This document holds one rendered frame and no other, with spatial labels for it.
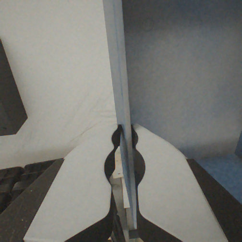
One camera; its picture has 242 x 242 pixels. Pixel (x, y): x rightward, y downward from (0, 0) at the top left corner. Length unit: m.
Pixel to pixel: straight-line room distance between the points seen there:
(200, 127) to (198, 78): 0.06
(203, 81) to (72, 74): 0.42
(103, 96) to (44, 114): 0.20
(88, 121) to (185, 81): 0.46
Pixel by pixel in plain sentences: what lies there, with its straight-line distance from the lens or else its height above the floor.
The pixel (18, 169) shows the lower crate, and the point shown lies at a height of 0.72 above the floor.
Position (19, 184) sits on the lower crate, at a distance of 0.67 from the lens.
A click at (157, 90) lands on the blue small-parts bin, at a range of 0.17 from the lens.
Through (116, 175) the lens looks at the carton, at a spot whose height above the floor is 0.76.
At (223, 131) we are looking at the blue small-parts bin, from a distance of 0.24.
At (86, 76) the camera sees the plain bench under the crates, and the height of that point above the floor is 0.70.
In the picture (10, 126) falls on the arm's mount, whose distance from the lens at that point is 0.55.
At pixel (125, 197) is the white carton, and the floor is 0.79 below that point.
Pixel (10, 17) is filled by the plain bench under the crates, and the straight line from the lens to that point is 0.57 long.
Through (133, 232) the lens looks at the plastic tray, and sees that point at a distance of 1.11.
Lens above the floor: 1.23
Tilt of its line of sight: 60 degrees down
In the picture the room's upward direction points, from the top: 167 degrees clockwise
